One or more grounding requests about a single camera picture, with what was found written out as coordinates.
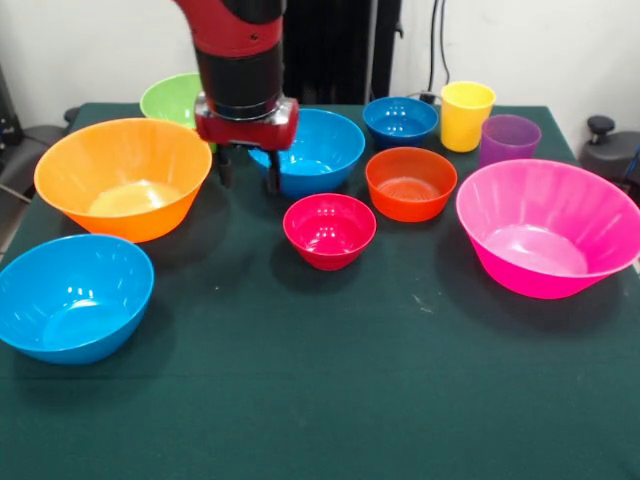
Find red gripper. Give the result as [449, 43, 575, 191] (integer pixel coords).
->
[194, 98, 301, 196]

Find light blue bowl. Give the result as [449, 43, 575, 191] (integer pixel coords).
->
[247, 108, 367, 200]
[0, 233, 156, 366]

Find small crimson bowl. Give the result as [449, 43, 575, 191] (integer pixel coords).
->
[282, 192, 378, 272]

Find green bowl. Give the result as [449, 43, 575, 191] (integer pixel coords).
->
[139, 72, 219, 154]

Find large orange bowl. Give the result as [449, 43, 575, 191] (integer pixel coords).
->
[33, 117, 214, 245]

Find small dark blue bowl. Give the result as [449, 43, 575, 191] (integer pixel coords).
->
[362, 96, 440, 150]

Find small red-orange bowl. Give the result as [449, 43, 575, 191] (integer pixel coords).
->
[364, 146, 459, 224]

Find dark green table cloth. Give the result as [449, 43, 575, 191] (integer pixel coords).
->
[0, 102, 640, 480]

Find grey base with black knob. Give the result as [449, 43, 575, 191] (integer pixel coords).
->
[0, 107, 81, 201]
[579, 115, 640, 189]

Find yellow cup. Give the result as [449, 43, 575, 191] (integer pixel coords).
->
[439, 81, 497, 153]

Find purple cup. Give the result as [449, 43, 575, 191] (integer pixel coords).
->
[478, 114, 543, 170]

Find large pink bowl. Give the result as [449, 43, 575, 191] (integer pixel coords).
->
[455, 158, 640, 301]

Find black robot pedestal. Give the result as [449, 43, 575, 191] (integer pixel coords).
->
[282, 0, 401, 106]

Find black wall cable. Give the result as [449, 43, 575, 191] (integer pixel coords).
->
[428, 0, 452, 96]

